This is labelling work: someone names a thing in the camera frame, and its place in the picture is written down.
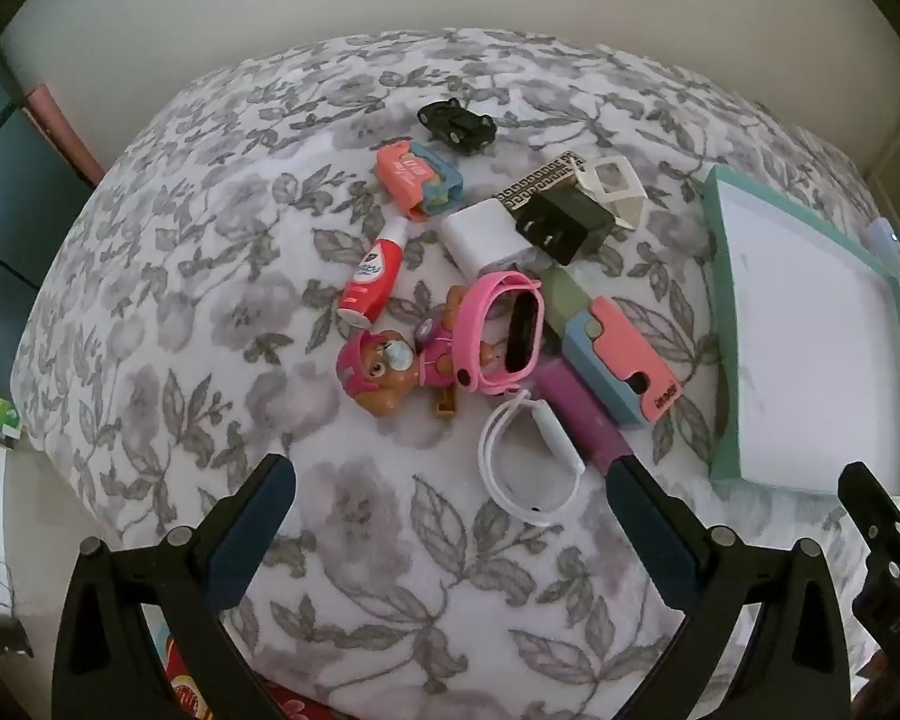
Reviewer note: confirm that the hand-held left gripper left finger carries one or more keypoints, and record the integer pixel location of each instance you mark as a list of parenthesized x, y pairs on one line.
[(247, 532)]

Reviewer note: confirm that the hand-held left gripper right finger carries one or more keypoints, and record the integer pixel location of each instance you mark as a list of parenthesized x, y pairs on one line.
[(649, 517)]

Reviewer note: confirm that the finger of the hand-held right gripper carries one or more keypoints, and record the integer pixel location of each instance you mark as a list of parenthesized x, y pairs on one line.
[(874, 499)]

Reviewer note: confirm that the teal-rimmed white box tray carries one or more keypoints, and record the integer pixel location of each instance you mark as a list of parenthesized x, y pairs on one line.
[(795, 315)]

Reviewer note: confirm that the black charger plug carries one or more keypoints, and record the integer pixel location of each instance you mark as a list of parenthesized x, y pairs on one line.
[(562, 221)]

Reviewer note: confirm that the grey floral blanket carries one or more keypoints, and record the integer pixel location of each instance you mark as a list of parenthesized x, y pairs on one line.
[(195, 315)]

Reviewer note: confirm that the white plastic frame holder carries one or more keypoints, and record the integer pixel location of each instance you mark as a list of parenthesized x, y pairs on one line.
[(586, 178)]

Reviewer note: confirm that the white wristband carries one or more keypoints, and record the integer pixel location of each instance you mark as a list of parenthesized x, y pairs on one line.
[(551, 427)]

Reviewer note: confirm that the small pink blue utility knife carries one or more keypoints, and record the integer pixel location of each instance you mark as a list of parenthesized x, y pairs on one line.
[(412, 172)]

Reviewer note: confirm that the white charger plug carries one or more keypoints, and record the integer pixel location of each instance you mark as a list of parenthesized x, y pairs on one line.
[(480, 240)]

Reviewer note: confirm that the purple lighter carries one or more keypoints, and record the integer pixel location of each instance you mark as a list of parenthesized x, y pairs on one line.
[(577, 405)]

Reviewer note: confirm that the puppy toy figure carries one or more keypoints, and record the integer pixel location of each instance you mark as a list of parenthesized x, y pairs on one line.
[(375, 375)]

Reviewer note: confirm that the black gold patterned nail file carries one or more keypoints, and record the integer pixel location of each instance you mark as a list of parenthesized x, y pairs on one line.
[(529, 187)]

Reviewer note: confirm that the large utility knife green blade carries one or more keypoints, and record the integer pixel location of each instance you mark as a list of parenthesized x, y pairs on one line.
[(615, 360)]

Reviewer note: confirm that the pink wristband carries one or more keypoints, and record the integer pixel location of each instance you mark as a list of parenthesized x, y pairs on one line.
[(525, 326)]

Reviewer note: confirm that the red white spray bottle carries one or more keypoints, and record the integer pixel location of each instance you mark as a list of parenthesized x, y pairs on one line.
[(367, 277)]

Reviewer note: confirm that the dark teal cabinet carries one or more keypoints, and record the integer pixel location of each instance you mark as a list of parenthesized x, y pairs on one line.
[(7, 187)]

